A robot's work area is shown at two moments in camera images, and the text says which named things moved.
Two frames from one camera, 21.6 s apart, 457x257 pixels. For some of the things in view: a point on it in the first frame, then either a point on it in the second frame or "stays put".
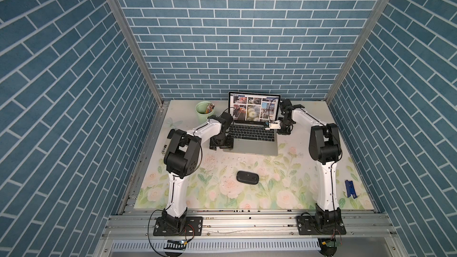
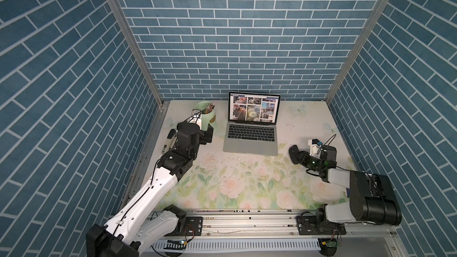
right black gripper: (282, 133) → (304, 156)
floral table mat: (291, 180) stays put
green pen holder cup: (203, 109) stays put
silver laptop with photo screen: (249, 112) stays put
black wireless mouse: (247, 177) → (294, 154)
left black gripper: (229, 144) → (206, 135)
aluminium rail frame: (246, 225) stays put
